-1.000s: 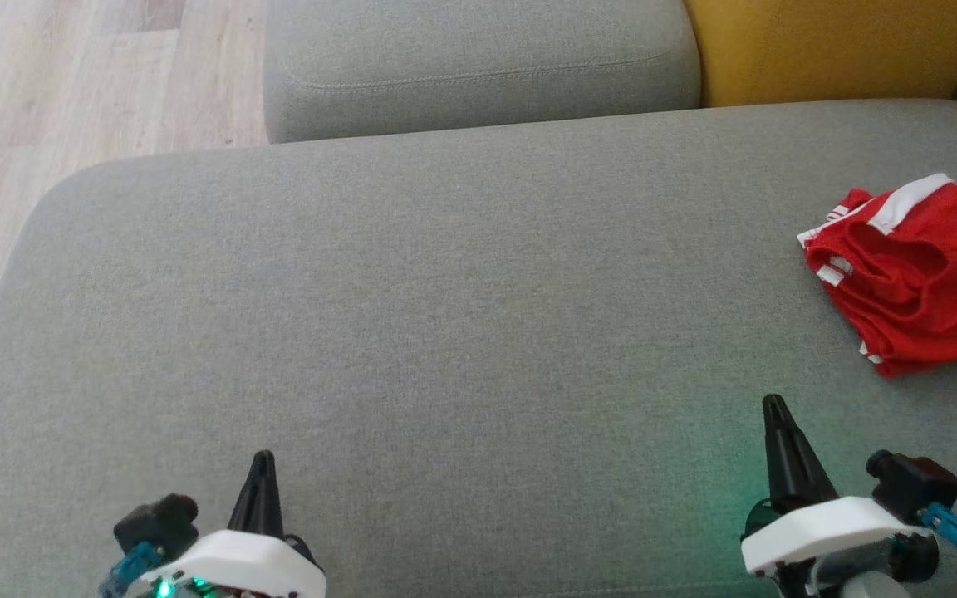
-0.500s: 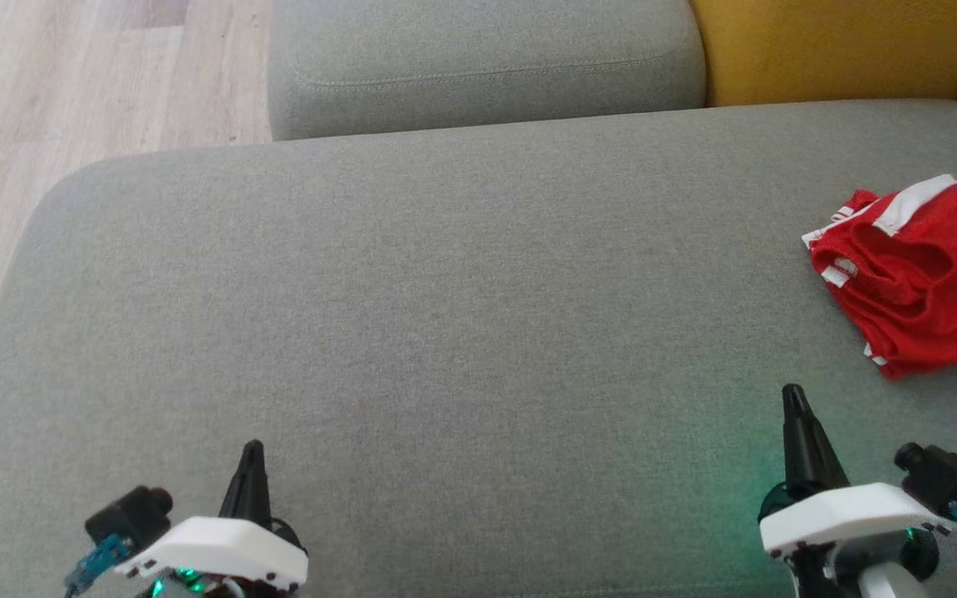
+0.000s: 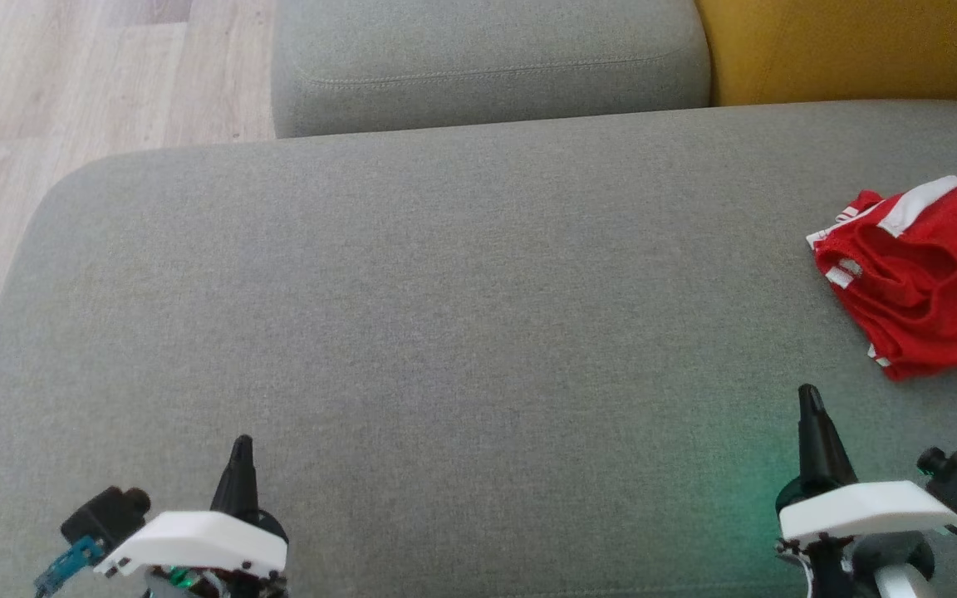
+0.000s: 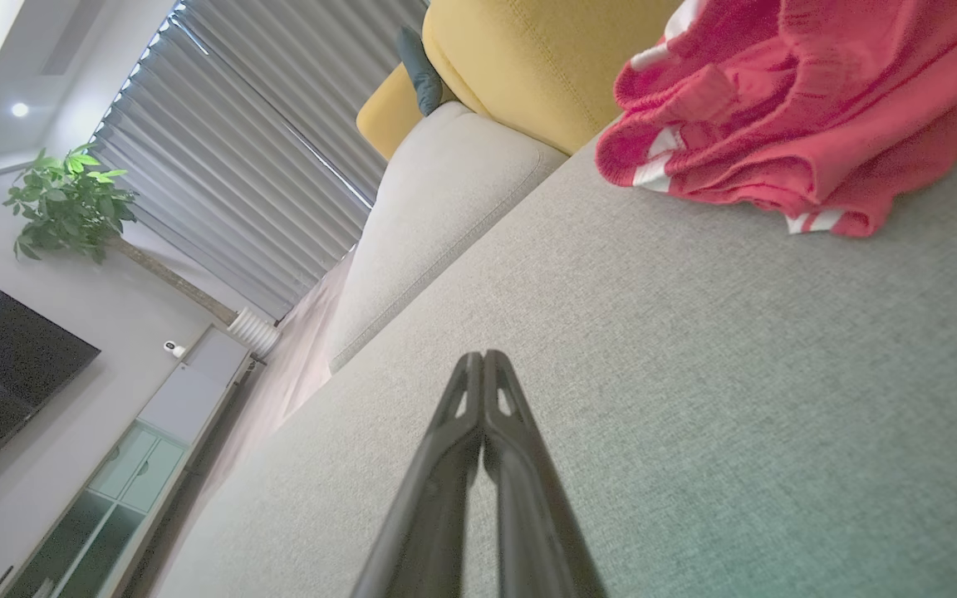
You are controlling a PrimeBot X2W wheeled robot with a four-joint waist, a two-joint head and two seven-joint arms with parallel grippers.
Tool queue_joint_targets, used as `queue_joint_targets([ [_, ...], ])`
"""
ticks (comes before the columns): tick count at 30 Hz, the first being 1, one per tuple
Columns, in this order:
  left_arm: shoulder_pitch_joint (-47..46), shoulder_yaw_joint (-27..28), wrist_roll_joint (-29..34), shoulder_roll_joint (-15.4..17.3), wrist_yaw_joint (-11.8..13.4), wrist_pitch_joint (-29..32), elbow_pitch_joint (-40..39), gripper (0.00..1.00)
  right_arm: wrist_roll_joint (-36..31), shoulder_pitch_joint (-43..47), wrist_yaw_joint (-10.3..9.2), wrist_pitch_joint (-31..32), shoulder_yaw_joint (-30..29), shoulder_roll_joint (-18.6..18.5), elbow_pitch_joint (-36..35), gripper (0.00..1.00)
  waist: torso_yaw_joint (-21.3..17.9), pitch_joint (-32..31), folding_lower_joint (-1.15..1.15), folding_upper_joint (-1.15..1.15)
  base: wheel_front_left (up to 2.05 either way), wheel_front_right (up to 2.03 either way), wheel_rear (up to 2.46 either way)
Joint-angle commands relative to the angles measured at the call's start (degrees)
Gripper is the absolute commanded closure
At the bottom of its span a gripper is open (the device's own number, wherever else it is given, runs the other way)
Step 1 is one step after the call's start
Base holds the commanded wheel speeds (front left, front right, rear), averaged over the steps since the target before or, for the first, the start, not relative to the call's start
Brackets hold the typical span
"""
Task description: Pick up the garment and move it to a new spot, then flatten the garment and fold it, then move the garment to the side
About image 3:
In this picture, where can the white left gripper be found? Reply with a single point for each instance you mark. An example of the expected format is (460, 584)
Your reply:
(196, 544)

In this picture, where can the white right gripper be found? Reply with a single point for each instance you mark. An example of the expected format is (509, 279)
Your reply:
(869, 511)

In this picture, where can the red white sports jersey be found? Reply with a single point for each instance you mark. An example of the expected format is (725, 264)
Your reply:
(927, 291)

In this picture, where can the wide grey sofa chaise cushion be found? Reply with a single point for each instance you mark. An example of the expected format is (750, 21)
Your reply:
(445, 332)

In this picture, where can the large yellow sofa backrest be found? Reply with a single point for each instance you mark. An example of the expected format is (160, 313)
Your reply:
(844, 50)

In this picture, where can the grey sofa seat cushion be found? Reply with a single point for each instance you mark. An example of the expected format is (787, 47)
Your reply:
(487, 66)

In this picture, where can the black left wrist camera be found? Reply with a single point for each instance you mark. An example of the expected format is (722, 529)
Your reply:
(105, 519)

